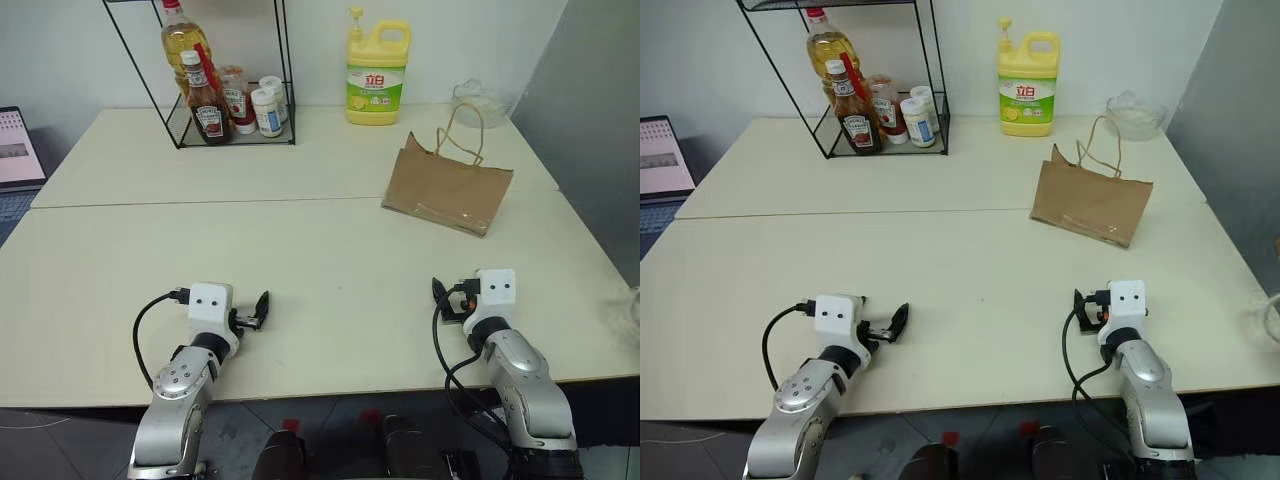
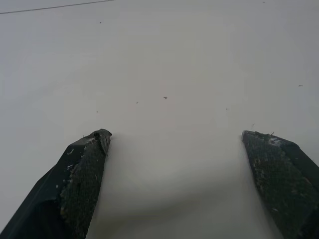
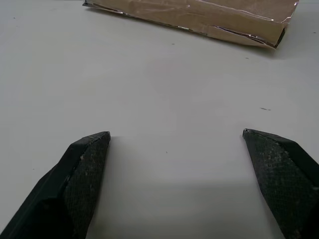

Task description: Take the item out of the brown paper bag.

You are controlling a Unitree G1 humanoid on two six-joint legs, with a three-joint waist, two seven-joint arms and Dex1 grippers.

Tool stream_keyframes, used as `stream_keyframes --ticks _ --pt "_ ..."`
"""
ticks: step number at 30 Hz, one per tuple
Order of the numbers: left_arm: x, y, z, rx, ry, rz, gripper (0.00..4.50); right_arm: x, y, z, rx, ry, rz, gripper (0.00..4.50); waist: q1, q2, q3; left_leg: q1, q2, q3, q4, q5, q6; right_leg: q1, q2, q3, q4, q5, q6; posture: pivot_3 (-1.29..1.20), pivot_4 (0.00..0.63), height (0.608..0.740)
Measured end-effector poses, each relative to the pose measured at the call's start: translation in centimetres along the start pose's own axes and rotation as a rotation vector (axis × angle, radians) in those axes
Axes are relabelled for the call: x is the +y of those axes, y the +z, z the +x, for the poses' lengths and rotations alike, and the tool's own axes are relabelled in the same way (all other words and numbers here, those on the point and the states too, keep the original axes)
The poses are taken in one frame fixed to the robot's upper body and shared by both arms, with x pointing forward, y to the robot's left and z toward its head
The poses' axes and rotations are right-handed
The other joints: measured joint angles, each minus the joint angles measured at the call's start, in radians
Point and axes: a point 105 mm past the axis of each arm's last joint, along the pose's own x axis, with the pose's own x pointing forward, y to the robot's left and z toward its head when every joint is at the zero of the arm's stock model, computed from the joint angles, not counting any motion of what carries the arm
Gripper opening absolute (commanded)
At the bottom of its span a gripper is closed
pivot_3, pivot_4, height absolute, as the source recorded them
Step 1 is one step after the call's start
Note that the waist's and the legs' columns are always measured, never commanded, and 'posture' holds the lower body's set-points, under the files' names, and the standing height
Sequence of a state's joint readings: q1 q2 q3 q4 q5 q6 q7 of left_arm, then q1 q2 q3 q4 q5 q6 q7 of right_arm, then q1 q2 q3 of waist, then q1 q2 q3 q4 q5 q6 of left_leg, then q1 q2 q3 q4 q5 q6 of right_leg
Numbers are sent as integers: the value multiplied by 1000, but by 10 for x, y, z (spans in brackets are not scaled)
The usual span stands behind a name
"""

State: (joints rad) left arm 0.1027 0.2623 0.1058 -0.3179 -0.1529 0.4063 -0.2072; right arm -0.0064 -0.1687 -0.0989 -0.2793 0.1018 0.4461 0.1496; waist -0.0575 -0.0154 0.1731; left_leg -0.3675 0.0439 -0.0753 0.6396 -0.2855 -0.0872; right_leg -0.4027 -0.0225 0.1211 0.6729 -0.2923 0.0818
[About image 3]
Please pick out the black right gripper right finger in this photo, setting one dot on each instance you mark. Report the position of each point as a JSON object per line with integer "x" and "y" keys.
{"x": 281, "y": 179}

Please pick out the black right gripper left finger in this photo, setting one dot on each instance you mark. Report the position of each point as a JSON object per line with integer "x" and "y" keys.
{"x": 74, "y": 184}

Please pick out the taped cardboard box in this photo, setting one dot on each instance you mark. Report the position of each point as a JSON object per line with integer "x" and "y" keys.
{"x": 199, "y": 17}

